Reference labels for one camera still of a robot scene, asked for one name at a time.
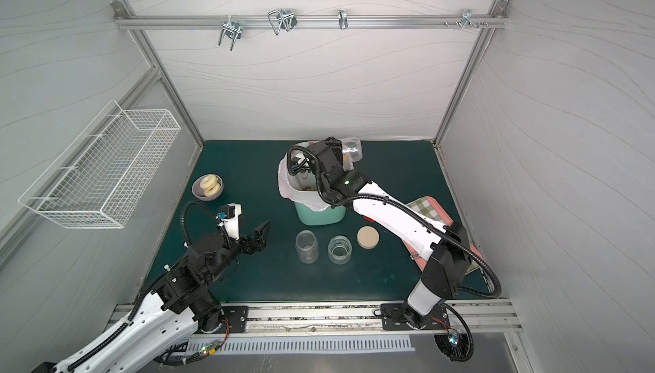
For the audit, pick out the metal bracket clamp right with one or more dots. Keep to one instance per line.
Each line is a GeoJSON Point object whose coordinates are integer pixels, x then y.
{"type": "Point", "coordinates": [468, 20]}

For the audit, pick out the green checkered cloth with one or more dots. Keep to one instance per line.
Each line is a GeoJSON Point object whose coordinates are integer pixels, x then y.
{"type": "Point", "coordinates": [430, 209]}

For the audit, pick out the metal u-bolt clamp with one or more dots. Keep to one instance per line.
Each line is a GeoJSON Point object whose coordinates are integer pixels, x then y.
{"type": "Point", "coordinates": [230, 32]}

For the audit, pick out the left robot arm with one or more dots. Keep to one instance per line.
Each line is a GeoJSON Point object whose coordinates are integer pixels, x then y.
{"type": "Point", "coordinates": [174, 305]}

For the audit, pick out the grey bowl with buns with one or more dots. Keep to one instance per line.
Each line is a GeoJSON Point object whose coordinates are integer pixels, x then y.
{"type": "Point", "coordinates": [208, 188]}

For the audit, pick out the white vent strip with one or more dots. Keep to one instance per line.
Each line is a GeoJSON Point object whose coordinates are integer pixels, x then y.
{"type": "Point", "coordinates": [341, 344]}

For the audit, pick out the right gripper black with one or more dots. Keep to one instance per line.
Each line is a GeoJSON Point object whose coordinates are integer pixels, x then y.
{"type": "Point", "coordinates": [327, 153]}

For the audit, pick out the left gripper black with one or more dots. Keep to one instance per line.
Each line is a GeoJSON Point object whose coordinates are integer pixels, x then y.
{"type": "Point", "coordinates": [251, 240]}

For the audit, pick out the pink tray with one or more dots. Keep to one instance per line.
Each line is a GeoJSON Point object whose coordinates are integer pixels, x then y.
{"type": "Point", "coordinates": [445, 214]}

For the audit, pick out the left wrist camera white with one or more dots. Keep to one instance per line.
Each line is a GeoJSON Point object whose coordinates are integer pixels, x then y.
{"type": "Point", "coordinates": [228, 218]}

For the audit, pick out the metal hook clamp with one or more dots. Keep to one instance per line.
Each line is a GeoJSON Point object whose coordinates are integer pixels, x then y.
{"type": "Point", "coordinates": [282, 19]}

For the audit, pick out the aluminium crossbar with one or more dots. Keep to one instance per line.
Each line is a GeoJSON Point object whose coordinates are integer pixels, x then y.
{"type": "Point", "coordinates": [305, 22]}

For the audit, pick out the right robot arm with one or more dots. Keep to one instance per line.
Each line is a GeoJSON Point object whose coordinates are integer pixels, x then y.
{"type": "Point", "coordinates": [445, 248]}

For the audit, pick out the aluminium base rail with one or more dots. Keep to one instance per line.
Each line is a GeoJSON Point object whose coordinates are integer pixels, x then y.
{"type": "Point", "coordinates": [274, 319]}

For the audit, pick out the red lid peanut jar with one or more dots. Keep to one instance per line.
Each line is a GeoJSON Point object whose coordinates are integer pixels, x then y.
{"type": "Point", "coordinates": [352, 149]}
{"type": "Point", "coordinates": [307, 247]}

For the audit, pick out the beige lid glass peanut jar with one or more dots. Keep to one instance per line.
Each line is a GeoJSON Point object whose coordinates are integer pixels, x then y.
{"type": "Point", "coordinates": [340, 250]}

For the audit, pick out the white wire basket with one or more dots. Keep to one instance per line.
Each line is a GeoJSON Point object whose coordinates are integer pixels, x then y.
{"type": "Point", "coordinates": [98, 180]}

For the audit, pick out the small metal ring clamp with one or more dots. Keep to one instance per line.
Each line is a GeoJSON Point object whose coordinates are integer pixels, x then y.
{"type": "Point", "coordinates": [342, 19]}

